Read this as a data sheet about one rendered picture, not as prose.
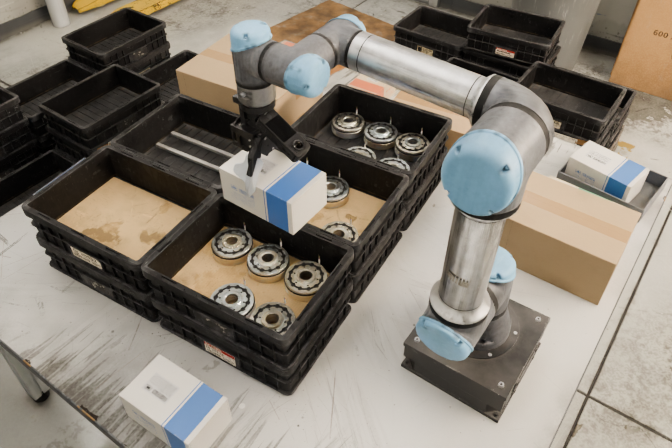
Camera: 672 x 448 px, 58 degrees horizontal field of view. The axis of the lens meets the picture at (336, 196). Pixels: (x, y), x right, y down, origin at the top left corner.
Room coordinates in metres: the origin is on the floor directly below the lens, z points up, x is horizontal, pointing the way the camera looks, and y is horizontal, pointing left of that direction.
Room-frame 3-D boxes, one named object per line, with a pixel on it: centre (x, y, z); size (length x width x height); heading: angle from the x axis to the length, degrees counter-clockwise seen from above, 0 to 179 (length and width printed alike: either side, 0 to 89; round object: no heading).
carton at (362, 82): (1.95, -0.13, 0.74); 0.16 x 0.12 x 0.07; 148
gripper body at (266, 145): (1.02, 0.16, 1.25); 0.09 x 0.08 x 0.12; 55
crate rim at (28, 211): (1.14, 0.55, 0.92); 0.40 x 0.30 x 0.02; 60
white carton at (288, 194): (1.01, 0.14, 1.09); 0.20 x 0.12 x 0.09; 55
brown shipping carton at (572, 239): (1.16, -0.62, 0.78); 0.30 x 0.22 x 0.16; 55
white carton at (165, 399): (0.67, 0.35, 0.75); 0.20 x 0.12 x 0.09; 57
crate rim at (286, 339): (0.94, 0.20, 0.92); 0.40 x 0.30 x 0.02; 60
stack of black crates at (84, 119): (2.14, 0.97, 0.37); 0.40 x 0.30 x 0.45; 144
